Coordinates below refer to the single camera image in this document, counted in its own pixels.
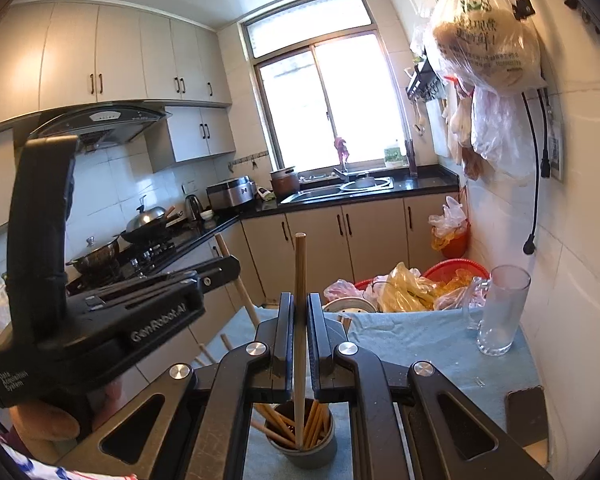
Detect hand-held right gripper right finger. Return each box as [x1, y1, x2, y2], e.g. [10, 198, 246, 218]
[307, 293, 555, 480]

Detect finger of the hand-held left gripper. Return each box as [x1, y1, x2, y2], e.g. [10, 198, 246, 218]
[180, 255, 242, 297]

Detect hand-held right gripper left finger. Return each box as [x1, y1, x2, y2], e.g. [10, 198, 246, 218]
[55, 292, 299, 480]

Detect bunch of wooden chopsticks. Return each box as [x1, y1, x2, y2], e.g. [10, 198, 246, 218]
[250, 397, 331, 451]

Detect grey chopstick cup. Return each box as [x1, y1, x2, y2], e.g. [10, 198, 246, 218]
[264, 400, 336, 468]

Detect person's left hand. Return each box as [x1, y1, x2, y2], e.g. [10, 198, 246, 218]
[10, 403, 82, 462]

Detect white round pot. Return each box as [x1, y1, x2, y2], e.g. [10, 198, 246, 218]
[322, 296, 378, 314]

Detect pink plastic bag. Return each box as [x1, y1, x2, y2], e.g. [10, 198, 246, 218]
[324, 280, 376, 306]

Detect black gas stove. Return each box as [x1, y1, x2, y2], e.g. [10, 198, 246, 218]
[65, 240, 177, 296]

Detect steel pot with lid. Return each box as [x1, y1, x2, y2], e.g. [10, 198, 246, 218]
[66, 235, 122, 275]

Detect silver rice cooker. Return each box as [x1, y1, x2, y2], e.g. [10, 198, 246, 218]
[206, 176, 257, 211]

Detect wok with steel lid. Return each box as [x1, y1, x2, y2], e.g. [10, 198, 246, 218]
[120, 197, 183, 243]

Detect beige base cabinets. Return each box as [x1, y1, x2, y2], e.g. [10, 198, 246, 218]
[135, 195, 465, 376]

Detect yellow plastic bag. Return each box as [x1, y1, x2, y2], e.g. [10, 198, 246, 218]
[377, 262, 438, 313]

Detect blue tablecloth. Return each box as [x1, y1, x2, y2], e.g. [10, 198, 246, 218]
[145, 305, 538, 480]

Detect brown clay pot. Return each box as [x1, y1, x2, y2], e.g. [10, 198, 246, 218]
[270, 166, 301, 200]

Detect steel kitchen sink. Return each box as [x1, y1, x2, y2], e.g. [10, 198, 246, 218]
[279, 175, 396, 205]

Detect clear plastic bag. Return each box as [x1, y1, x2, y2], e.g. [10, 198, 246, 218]
[432, 270, 488, 311]

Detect red plastic basin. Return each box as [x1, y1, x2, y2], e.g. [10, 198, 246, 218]
[355, 258, 491, 311]

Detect person's printed clothing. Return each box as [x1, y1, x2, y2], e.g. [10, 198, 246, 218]
[0, 435, 136, 480]

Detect steel basin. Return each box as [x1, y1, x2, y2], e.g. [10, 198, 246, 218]
[341, 174, 392, 192]

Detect red trash bin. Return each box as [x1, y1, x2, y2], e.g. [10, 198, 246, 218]
[432, 225, 470, 259]

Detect black range hood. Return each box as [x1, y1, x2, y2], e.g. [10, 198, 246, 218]
[27, 101, 173, 148]

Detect black kitchen countertop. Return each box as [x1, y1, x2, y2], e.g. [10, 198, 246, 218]
[65, 165, 461, 291]

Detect clear glass mug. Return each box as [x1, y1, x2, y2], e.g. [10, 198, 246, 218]
[467, 265, 532, 357]

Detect kitchen window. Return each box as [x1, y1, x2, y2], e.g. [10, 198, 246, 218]
[240, 0, 412, 173]

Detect black smartphone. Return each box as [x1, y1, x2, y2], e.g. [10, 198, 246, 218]
[505, 385, 551, 450]

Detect white cutting board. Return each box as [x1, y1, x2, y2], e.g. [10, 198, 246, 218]
[430, 97, 451, 157]

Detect translucent hanging plastic bag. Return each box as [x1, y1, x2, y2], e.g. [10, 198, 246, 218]
[441, 80, 483, 181]

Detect row of white upper cabinets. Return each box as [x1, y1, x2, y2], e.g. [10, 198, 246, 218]
[0, 1, 233, 131]

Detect white hanging plastic bag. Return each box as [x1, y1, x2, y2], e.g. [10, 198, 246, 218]
[470, 87, 548, 181]

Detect printed hanging plastic bag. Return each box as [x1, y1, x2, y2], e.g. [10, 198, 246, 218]
[425, 0, 548, 96]

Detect small white wall cabinet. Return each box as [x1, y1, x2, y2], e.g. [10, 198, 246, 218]
[147, 105, 237, 173]

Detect black cable with plug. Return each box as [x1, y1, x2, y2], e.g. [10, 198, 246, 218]
[522, 91, 543, 256]

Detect black wall rack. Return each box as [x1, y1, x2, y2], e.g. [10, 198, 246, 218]
[406, 62, 448, 101]

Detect black cable with adapter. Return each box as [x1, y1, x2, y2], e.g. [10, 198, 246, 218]
[537, 89, 553, 179]

